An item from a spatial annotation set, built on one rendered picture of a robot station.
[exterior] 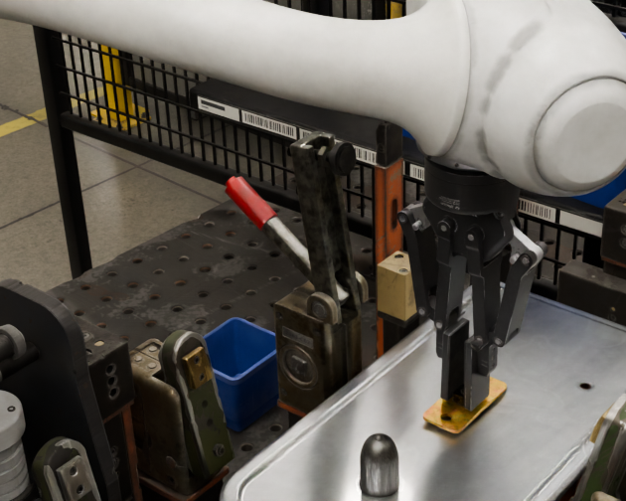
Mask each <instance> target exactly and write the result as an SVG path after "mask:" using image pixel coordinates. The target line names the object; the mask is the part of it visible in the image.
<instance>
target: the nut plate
mask: <svg viewBox="0 0 626 501"><path fill-rule="evenodd" d="M506 390H507V384H506V383H504V382H502V381H499V380H497V379H495V378H492V377H490V394H489V396H488V397H487V398H486V399H485V400H484V401H483V402H482V403H481V404H479V405H478V406H477V407H476V408H475V409H474V410H473V411H472V412H471V411H468V410H466V409H464V395H463V394H461V393H462V391H464V384H462V385H461V386H460V387H459V388H458V389H457V390H455V391H454V392H453V397H452V398H451V399H450V400H449V401H445V400H443V399H441V398H440V399H439V400H438V401H437V402H436V403H435V404H434V405H432V406H431V407H430V408H429V409H428V410H427V411H426V412H424V413H423V419H424V420H426V421H428V422H430V423H432V424H434V425H437V426H439V427H441V428H443V429H446V430H448V431H450V432H452V433H458V432H460V431H462V430H463V429H464V428H465V427H466V426H467V425H468V424H469V423H470V422H471V421H473V420H474V419H475V418H476V417H477V416H478V415H479V414H480V413H481V412H482V411H483V410H485V409H486V408H487V407H488V406H489V405H490V404H492V403H493V402H494V401H495V400H496V399H497V398H499V397H500V396H501V395H502V394H503V393H504V392H505V391H506ZM442 417H451V420H443V419H441V418H442Z"/></svg>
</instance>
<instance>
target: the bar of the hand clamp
mask: <svg viewBox="0 0 626 501"><path fill-rule="evenodd" d="M287 155H288V156H289V157H291V158H292V164H293V170H294V176H295V181H296V187H297V193H298V199H299V204H300V210H301V216H302V221H303V227H304V233H305V239H306V244H307V249H308V255H309V261H310V266H311V272H312V278H313V284H314V289H315V292H323V293H325V294H327V295H329V296H330V297H331V298H332V299H333V300H334V301H335V303H336V305H337V311H338V322H337V323H336V324H335V325H339V324H340V323H342V315H341V309H340V307H341V308H345V309H349V310H353V311H358V310H359V309H361V302H360V296H359V290H358V284H357V278H356V272H355V265H354V259H353V253H352V246H351V240H350V234H349V227H348V221H347V215H346V208H345V202H344V196H343V189H342V183H341V177H340V176H347V175H349V174H350V173H351V172H352V170H353V169H354V167H355V165H356V161H357V155H356V151H355V148H354V146H353V145H352V144H351V143H348V142H338V143H337V144H335V139H334V134H329V133H324V132H320V131H314V132H312V133H310V134H309V135H307V136H305V137H303V138H301V139H300V140H298V141H296V142H294V143H292V144H291V145H290V146H289V147H288V149H287ZM336 279H337V281H338V282H339V283H340V284H341V285H342V286H343V287H345V288H347V290H348V292H349V298H348V299H347V301H346V302H345V303H344V304H343V305H341V306H340V303H339V297H338V291H337V284H336Z"/></svg>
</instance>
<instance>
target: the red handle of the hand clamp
mask: <svg viewBox="0 0 626 501"><path fill-rule="evenodd" d="M226 186H227V188H226V189H225V193H226V194H227V195H228V196H229V197H230V198H231V199H232V200H233V201H234V202H235V204H236V205H237V206H238V207H239V208H240V209H241V210H242V211H243V212H244V213H245V214H246V216H247V217H248V218H249V219H250V220H251V221H252V222H253V223H254V224H255V225H256V226H257V227H258V229H259V230H260V231H264V232H265V234H266V235H267V236H268V237H269V238H270V239H271V240H272V241H273V242H274V243H275V244H276V245H277V246H278V248H279V249H280V250H281V251H282V252H283V253H284V254H285V255H286V256H287V257H288V258H289V259H290V261H291V262H292V263H293V264H294V265H295V266H296V267H297V268H298V269H299V270H300V271H301V272H302V273H303V275H304V276H305V277H306V278H307V279H308V280H309V281H310V282H311V283H312V284H313V278H312V272H311V266H310V261H309V255H308V249H307V248H306V247H305V246H304V245H303V244H302V243H301V242H300V241H299V240H298V239H297V238H296V237H295V236H294V235H293V234H292V233H291V232H290V230H289V229H288V228H287V227H286V226H285V225H284V224H283V223H282V222H281V221H280V220H279V219H278V218H277V214H276V213H275V212H274V211H273V210H272V209H271V208H270V206H269V205H268V204H267V203H266V202H265V201H264V200H263V199H262V198H261V197H260V196H259V195H258V194H257V193H256V191H255V190H254V189H253V188H252V187H251V186H250V185H249V184H248V183H247V182H246V181H245V180H244V179H243V178H242V177H241V176H240V177H237V178H236V177H235V176H233V177H231V178H230V179H228V181H227V182H226ZM336 284H337V291H338V297H339V303H340V306H341V305H343V304H344V303H345V302H346V301H347V299H348V298H349V292H348V290H347V288H345V287H343V286H342V285H341V284H340V283H339V282H338V281H337V279H336ZM313 285H314V284H313Z"/></svg>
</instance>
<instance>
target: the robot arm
mask: <svg viewBox="0 0 626 501"><path fill-rule="evenodd" d="M0 19H5V20H10V21H16V22H21V23H26V24H30V25H34V26H39V27H42V28H46V29H50V30H54V31H57V32H61V33H64V34H68V35H71V36H75V37H78V38H81V39H85V40H88V41H91V42H95V43H98V44H101V45H105V46H108V47H110V48H113V49H117V50H120V51H123V52H127V53H130V54H133V55H137V56H140V57H143V58H147V59H150V60H153V61H157V62H160V63H163V64H166V65H170V66H173V67H176V68H180V69H183V70H186V71H190V72H193V73H196V74H200V75H203V76H206V77H210V78H213V79H216V80H219V81H223V82H226V83H229V84H235V85H238V86H242V87H245V88H248V89H252V90H255V91H259V92H262V93H266V94H269V95H273V96H276V97H280V98H284V99H288V100H292V101H295V102H300V103H304V104H308V105H313V106H317V107H322V108H327V109H331V110H336V111H342V112H347V113H352V114H356V115H361V116H367V117H371V118H376V119H380V120H384V121H388V122H391V123H394V124H396V125H398V126H400V127H402V128H403V129H405V130H406V131H407V132H409V133H410V134H411V136H412V137H413V138H414V139H415V140H416V145H417V148H418V150H419V151H420V152H421V153H422V155H424V192H425V195H426V197H425V199H424V200H423V203H422V202H420V201H415V202H413V203H412V204H410V205H409V206H407V207H406V208H404V209H403V210H401V211H400V212H398V213H397V219H398V222H399V224H400V226H401V228H402V231H403V233H404V235H405V237H406V244H407V251H408V258H409V264H410V271H411V278H412V284H413V291H414V298H415V305H416V311H417V313H418V315H419V316H421V317H429V318H430V319H431V320H432V321H433V322H434V326H435V327H436V354H437V357H439V358H441V359H442V367H441V390H440V398H441V399H443V400H445V401H449V400H450V399H451V398H452V397H453V392H454V391H455V390H457V389H458V388H459V387H460V386H461V385H462V384H464V409H466V410H468V411H471V412H472V411H473V410H474V409H475V408H476V407H477V406H478V405H479V404H481V403H482V402H483V401H484V400H485V399H486V398H487V397H488V396H489V394H490V373H492V372H493V371H494V370H495V369H496V367H497V359H498V357H497V355H498V347H500V348H502V347H504V346H505V345H506V344H507V343H509V342H510V341H511V340H512V339H513V338H514V337H515V336H517V335H518V334H519V333H520V330H521V326H522V322H523V318H524V314H525V311H526V307H527V303H528V299H529V295H530V291H531V287H532V283H533V279H534V275H535V272H536V268H537V265H538V264H539V262H540V261H541V260H542V259H543V257H544V256H545V255H546V254H547V252H548V246H547V245H546V244H545V243H544V242H541V241H538V242H536V243H535V244H534V243H533V242H532V241H531V240H530V239H529V238H528V237H527V236H525V235H524V234H523V233H522V232H521V227H522V225H521V221H520V219H519V216H518V213H517V205H518V200H519V196H520V188H522V189H525V190H527V191H530V192H534V193H538V194H542V195H547V196H555V197H572V196H580V195H585V194H588V193H591V192H594V191H596V190H598V189H600V188H602V187H604V186H606V185H607V184H609V183H610V182H612V181H613V180H615V179H616V178H617V177H618V176H619V175H620V174H621V173H622V172H623V171H624V170H625V169H626V39H625V38H624V37H623V35H622V34H621V33H620V32H619V30H618V29H617V28H616V27H615V25H614V24H613V23H612V22H611V21H610V20H609V19H608V18H607V17H606V16H605V15H604V14H603V13H602V12H601V11H600V10H599V9H598V8H597V7H596V6H595V5H594V4H592V3H591V2H590V1H589V0H406V16H405V17H402V18H397V19H390V20H353V19H342V18H335V17H327V16H321V15H316V14H311V13H306V12H302V11H297V10H294V9H290V8H286V7H282V6H279V5H275V4H272V3H268V2H265V1H262V0H0ZM434 233H436V235H437V237H438V246H437V250H436V243H435V235H434ZM508 244H510V245H511V247H512V252H511V257H510V263H511V264H512V267H511V268H510V270H509V273H508V276H507V280H506V285H505V289H504V293H503V297H502V301H501V295H500V263H501V261H502V259H503V249H504V248H505V247H506V246H507V245H508ZM438 262H439V264H438ZM466 262H468V272H469V273H470V274H471V275H472V302H473V329H474V334H473V335H472V336H471V337H470V338H469V322H470V321H469V320H468V319H465V318H463V317H462V318H461V319H460V320H458V321H457V319H458V318H459V317H461V316H462V315H463V314H464V313H465V311H464V312H462V311H463V309H461V308H462V299H463V290H464V281H465V271H466ZM428 295H429V296H428ZM461 312H462V313H461Z"/></svg>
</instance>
